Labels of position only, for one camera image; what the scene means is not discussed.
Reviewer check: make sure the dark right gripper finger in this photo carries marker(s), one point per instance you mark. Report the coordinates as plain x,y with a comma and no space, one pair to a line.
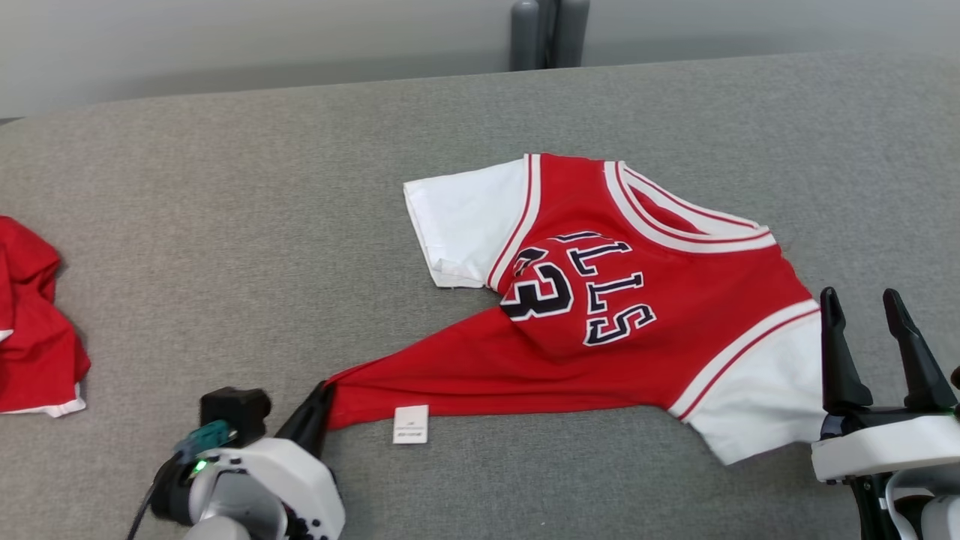
919,360
841,367

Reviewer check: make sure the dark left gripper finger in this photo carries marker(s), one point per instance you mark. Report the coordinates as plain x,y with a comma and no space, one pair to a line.
307,424

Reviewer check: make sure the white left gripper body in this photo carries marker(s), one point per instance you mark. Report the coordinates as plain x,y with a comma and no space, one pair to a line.
300,480

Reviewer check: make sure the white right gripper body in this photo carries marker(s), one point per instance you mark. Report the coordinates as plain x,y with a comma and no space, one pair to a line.
885,446

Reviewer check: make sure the red white basketball jersey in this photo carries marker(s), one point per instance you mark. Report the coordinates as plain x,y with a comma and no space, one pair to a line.
675,330

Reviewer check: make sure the red shorts white stripe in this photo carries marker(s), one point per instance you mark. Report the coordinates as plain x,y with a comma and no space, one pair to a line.
37,337

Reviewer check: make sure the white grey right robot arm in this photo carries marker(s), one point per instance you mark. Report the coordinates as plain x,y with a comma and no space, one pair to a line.
922,510

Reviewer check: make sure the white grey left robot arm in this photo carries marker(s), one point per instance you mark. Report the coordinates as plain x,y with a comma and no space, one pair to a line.
225,510

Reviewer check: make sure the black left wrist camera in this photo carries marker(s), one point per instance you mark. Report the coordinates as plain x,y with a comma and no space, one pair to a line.
234,412

